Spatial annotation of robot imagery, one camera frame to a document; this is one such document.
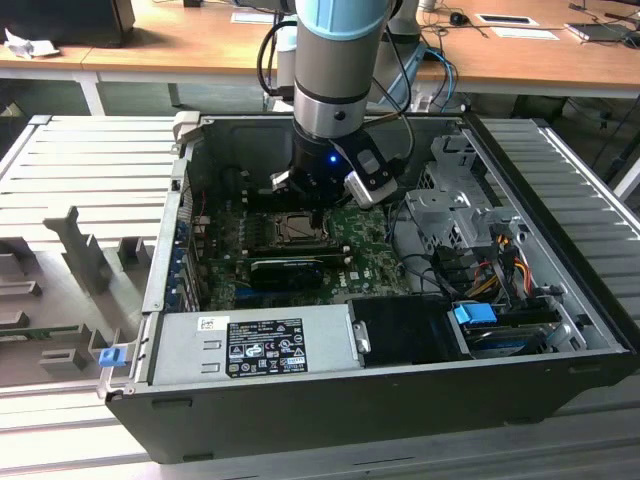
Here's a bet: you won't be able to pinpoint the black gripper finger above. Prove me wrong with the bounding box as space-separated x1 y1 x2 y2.
268 169 302 202

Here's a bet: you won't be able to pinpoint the thin metal locking lever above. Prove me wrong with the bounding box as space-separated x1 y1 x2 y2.
273 238 335 249
272 209 329 220

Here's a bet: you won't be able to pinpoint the metal socket cover frame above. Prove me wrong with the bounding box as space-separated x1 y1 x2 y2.
272 212 332 246

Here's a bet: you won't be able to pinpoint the black RAM slot bank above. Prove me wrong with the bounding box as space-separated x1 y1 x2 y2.
248 241 352 267
247 185 337 212

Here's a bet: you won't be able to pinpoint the black CPU socket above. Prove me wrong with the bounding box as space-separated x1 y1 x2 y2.
269 210 334 249

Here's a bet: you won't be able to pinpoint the blue expansion slot brackets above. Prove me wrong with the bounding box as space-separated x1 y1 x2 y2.
167 219 201 311

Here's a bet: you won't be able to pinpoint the black graphics card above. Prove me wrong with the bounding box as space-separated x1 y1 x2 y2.
248 255 325 294

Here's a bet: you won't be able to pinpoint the green motherboard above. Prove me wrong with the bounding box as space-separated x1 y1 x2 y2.
199 197 416 311

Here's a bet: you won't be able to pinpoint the silver metal drive cage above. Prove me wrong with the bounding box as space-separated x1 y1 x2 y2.
402 133 531 251

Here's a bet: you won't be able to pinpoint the white barcode sticker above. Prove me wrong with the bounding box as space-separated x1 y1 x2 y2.
196 314 232 334

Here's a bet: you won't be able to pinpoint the wooden office desk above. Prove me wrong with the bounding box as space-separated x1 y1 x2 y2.
0 0 640 119

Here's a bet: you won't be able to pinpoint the black power supply label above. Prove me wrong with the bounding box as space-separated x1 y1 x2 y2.
226 316 310 377

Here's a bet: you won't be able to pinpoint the white paper sheet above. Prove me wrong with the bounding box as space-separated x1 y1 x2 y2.
230 10 279 25
489 25 564 41

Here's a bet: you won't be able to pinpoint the black fan shroud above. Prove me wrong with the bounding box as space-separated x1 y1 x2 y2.
346 294 474 370

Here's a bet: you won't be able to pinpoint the silver power supply unit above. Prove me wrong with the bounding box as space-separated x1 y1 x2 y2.
148 303 362 387

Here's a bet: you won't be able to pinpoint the grey parts rack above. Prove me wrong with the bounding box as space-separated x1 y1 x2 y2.
0 204 154 389

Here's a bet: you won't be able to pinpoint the blue disk carrier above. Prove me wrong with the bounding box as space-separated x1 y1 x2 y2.
451 303 497 332

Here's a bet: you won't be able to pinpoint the white framed tablet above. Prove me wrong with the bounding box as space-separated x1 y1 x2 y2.
473 13 540 26

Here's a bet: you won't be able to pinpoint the blue plastic latch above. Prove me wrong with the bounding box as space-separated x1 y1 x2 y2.
98 348 127 370

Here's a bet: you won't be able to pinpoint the black open PC case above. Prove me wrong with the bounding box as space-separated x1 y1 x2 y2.
102 112 640 466

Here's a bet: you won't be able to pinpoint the hard disk drive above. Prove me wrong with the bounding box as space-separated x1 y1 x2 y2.
462 322 559 360

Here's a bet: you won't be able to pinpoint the black monitor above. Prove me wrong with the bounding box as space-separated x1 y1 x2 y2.
0 0 137 50

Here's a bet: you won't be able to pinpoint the green RAM stick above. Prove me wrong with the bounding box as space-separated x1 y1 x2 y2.
0 324 84 342

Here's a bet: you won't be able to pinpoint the crumpled white paper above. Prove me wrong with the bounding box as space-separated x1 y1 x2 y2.
3 27 62 60

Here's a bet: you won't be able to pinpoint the white table leg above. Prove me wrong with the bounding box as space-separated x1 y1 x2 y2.
612 158 640 201

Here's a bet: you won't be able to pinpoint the grey closed notebook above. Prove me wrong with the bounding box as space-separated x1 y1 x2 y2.
563 20 632 45

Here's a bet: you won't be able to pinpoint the black camera bracket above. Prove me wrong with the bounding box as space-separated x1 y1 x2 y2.
329 130 404 189

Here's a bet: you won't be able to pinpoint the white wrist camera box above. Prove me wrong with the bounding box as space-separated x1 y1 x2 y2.
343 171 400 210

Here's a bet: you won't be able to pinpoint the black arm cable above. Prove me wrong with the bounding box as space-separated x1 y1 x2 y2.
256 19 417 166

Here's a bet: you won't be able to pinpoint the blue cable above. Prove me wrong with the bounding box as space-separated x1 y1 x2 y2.
424 47 457 110

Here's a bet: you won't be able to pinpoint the black cable connectors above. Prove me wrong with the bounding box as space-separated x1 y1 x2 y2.
432 244 481 292

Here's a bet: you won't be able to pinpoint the yellow orange wire bundle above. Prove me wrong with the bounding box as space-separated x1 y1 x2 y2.
467 247 534 301

